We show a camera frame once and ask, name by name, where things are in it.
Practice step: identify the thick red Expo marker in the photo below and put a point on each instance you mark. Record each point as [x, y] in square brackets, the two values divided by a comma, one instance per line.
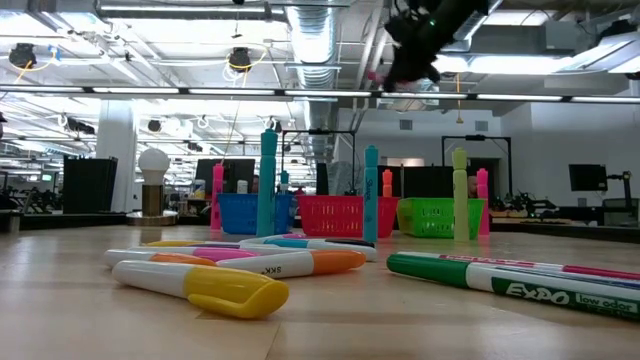
[374, 77]

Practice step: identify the orange highlighter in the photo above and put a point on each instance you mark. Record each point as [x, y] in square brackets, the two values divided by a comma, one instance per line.
[387, 182]

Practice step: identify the teal Sharpie highlighter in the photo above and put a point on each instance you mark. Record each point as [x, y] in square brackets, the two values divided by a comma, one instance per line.
[370, 195]
[267, 185]

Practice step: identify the light green Sharpie highlighter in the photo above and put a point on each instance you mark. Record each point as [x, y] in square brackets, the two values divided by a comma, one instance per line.
[460, 195]

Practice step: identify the pink highlighter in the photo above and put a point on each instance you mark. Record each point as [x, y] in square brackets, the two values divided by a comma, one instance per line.
[217, 195]
[482, 200]

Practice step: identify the thick blue Expo marker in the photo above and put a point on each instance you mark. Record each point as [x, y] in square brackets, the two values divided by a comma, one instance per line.
[284, 177]

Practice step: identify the black monitor on arm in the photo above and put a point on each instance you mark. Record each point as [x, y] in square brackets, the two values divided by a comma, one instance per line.
[587, 177]

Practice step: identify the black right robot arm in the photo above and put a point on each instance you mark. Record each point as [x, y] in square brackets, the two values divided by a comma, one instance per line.
[450, 15]

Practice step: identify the person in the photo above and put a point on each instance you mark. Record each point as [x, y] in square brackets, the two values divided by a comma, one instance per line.
[472, 186]

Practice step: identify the green plastic basket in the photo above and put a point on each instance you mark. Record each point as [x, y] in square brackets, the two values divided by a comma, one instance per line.
[430, 217]

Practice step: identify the red plastic basket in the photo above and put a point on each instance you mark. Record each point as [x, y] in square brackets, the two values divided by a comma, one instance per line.
[340, 215]

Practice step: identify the long ceiling light bar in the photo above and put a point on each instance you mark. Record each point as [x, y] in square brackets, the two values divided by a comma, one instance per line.
[225, 91]

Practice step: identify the black background robot arms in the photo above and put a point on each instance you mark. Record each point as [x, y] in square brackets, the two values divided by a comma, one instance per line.
[525, 205]

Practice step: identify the white marker black cap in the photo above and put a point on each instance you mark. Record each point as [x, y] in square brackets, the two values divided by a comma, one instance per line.
[352, 242]

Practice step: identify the black computer monitor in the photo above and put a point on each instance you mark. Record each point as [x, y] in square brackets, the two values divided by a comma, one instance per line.
[235, 170]

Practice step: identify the white marker pink cap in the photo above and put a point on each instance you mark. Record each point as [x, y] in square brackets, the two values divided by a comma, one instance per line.
[295, 235]
[220, 253]

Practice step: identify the thin green Expo marker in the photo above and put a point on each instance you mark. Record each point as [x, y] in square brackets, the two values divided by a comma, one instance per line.
[450, 272]

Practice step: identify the white marker teal cap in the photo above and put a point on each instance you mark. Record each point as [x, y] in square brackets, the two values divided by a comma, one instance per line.
[285, 243]

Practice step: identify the blue plastic basket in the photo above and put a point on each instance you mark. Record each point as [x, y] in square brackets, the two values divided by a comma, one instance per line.
[240, 212]

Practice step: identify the white marker orange cap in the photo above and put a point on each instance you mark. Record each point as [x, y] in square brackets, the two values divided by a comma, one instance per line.
[175, 258]
[300, 262]

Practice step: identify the light bulb lamp brass base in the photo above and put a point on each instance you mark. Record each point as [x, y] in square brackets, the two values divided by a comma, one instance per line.
[152, 165]

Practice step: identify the thin red Expo marker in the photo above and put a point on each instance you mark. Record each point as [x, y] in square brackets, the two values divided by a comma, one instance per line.
[590, 271]

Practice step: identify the white marker yellow cap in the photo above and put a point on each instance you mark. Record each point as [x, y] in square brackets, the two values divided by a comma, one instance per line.
[235, 290]
[175, 243]

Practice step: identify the black partition panel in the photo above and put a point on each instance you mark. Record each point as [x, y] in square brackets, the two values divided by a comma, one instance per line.
[90, 185]

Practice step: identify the black camera frame stand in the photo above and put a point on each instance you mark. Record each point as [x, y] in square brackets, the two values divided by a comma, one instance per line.
[475, 137]
[320, 131]

